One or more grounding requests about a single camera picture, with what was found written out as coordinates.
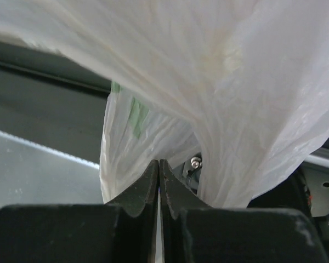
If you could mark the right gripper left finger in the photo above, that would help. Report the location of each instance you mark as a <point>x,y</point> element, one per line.
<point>122,230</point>

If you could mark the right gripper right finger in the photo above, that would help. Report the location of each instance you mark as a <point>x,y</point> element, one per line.
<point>196,232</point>

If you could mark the white plastic fruit bag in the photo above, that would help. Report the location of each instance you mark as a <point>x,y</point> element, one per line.
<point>245,83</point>

